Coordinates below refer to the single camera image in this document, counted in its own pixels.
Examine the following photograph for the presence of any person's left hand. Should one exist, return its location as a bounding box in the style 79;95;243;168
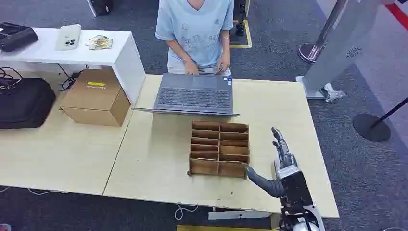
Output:
215;54;231;76

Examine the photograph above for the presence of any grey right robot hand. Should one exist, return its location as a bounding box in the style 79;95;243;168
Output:
246;127;300;198

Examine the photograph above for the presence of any person's right hand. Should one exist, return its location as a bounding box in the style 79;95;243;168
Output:
184;59;201;76

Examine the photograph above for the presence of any grey open laptop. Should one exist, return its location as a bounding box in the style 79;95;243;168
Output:
131;73;240;117

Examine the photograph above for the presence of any person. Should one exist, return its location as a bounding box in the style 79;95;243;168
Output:
154;0;235;77

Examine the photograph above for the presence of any wooden compartment card box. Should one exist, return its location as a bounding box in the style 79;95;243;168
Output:
187;120;251;179

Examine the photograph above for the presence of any white side table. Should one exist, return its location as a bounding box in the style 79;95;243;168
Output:
0;27;147;106

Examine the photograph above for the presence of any crumpled clear wrapper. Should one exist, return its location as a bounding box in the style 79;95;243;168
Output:
85;35;114;51

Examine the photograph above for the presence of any brown cardboard box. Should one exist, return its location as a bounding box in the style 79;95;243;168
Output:
59;68;132;128

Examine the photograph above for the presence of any black case with white edge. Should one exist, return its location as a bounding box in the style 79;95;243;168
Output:
87;0;115;18

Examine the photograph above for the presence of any crumpled plastic wrap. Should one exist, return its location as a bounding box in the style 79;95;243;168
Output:
320;83;346;103

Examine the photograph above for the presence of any grey standing kiosk panel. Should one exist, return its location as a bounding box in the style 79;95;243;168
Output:
295;0;388;100

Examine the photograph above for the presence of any black round stanchion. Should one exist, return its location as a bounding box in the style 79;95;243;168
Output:
352;97;408;143

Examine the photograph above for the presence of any white smartphone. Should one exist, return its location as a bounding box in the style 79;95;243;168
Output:
54;24;82;52

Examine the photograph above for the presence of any black carry bag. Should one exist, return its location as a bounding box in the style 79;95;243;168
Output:
0;78;57;130

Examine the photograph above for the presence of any black desk device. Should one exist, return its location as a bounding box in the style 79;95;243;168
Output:
0;21;39;53

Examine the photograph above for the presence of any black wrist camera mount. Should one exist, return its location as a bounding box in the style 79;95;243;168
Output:
276;166;315;209

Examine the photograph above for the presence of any grey metal desk bracket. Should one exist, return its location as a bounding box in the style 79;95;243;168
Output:
208;209;272;221

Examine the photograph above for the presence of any white looped cable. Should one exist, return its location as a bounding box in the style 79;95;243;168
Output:
174;204;199;221

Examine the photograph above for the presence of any chrome stanchion post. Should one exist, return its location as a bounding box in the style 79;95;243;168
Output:
298;0;348;64

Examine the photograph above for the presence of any black cable bundle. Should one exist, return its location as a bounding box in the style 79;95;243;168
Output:
0;67;24;90

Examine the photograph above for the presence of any long white floor cable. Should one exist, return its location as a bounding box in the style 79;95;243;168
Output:
0;186;69;196

